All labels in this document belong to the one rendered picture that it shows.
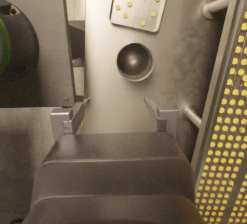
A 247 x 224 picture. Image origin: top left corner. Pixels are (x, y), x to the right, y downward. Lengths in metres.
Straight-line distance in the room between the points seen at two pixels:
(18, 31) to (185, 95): 0.41
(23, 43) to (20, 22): 0.03
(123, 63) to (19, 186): 1.68
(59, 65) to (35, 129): 1.23
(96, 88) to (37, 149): 1.23
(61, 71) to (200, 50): 0.34
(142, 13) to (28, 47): 0.27
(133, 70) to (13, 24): 0.27
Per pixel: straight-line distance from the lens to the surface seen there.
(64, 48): 0.35
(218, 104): 0.37
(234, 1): 0.37
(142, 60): 0.46
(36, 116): 1.51
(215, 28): 0.52
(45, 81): 0.38
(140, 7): 0.47
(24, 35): 0.35
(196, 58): 0.50
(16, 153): 1.75
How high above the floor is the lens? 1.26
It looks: 72 degrees down
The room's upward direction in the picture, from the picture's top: 175 degrees clockwise
